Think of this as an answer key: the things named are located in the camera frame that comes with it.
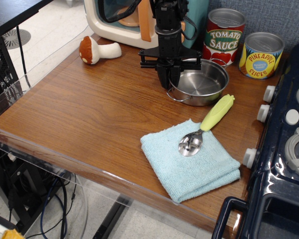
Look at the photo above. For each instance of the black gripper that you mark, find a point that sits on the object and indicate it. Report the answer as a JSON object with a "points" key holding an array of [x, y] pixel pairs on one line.
{"points": [[170, 54]]}

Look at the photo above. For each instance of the silver two-handled pot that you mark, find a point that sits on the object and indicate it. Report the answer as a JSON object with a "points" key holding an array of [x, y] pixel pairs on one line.
{"points": [[200, 87]]}

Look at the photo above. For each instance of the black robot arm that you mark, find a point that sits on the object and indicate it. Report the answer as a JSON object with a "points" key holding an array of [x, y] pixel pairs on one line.
{"points": [[169, 14]]}

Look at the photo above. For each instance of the teal toy microwave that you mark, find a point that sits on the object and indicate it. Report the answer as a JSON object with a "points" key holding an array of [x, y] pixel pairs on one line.
{"points": [[138, 29]]}

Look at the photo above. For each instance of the tomato sauce can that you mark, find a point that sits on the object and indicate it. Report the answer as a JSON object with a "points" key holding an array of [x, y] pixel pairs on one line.
{"points": [[223, 33]]}

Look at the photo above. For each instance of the plush mushroom toy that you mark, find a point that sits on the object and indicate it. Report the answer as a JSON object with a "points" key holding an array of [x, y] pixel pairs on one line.
{"points": [[91, 52]]}

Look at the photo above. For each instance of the pineapple slices can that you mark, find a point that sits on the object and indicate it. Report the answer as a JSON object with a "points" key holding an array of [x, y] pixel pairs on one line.
{"points": [[261, 55]]}

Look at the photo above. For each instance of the white stove knob top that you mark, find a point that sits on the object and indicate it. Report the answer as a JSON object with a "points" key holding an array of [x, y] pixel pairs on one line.
{"points": [[269, 92]]}

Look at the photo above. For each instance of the white stove knob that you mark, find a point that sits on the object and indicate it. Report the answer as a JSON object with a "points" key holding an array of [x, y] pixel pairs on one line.
{"points": [[249, 157], [263, 113], [269, 92]]}

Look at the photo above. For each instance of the white stove knob middle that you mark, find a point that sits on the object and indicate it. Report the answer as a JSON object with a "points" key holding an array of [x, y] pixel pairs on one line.
{"points": [[263, 113]]}

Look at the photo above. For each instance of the light blue folded cloth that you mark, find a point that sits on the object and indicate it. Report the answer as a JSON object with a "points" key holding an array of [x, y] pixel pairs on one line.
{"points": [[183, 177]]}

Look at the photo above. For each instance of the white stove knob bottom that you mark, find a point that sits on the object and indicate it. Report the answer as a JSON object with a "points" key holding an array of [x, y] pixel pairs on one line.
{"points": [[249, 157]]}

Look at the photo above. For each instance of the black table leg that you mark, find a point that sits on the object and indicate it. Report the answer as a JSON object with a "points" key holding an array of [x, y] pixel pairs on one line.
{"points": [[109, 222]]}

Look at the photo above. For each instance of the dark blue toy stove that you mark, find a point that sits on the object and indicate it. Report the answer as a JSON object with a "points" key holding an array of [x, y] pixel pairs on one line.
{"points": [[271, 210]]}

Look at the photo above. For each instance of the black side desk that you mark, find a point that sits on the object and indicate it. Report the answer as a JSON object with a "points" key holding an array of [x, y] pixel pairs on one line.
{"points": [[15, 12]]}

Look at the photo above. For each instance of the clear acrylic table guard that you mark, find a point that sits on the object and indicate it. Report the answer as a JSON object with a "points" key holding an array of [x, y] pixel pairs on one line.
{"points": [[89, 120]]}

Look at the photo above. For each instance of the yellow sponge object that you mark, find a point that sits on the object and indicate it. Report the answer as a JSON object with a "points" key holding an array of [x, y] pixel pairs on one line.
{"points": [[12, 234]]}

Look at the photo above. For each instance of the spoon with yellow corn handle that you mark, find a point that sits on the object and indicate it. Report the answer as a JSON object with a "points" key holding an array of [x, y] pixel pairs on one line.
{"points": [[191, 143]]}

